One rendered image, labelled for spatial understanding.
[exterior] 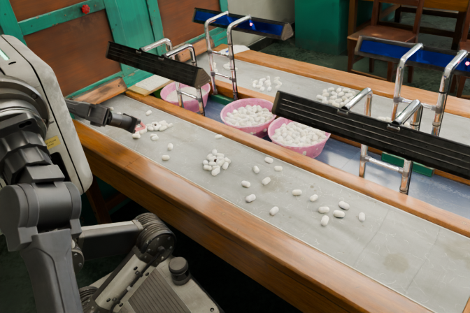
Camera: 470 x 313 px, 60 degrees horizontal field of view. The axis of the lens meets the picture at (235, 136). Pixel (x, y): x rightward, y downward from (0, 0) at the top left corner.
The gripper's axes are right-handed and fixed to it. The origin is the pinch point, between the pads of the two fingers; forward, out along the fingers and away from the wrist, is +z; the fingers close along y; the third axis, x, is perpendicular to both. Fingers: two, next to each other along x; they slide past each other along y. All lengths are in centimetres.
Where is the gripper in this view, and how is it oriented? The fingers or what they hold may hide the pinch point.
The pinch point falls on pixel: (143, 126)
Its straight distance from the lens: 185.7
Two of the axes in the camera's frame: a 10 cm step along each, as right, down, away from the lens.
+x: -3.4, 9.4, 0.4
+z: 5.7, 1.7, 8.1
